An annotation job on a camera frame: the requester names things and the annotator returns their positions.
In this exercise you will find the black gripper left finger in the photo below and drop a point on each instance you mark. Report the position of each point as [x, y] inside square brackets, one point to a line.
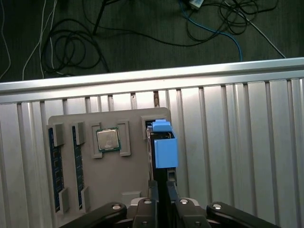
[145, 213]

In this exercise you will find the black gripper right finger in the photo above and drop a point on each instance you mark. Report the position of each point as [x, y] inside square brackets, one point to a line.
[187, 213]

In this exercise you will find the hard disk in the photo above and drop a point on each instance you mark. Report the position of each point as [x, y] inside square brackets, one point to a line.
[166, 153]

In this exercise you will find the grey parts rack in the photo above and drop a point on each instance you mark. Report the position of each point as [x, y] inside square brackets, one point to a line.
[109, 175]

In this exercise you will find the blue RAM stick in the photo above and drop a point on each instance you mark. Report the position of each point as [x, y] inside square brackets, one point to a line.
[57, 166]
[79, 166]

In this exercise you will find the silver CPU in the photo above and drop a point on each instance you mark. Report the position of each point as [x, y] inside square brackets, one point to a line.
[108, 140]

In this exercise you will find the white power adapter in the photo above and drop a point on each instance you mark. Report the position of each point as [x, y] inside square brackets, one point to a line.
[196, 2]

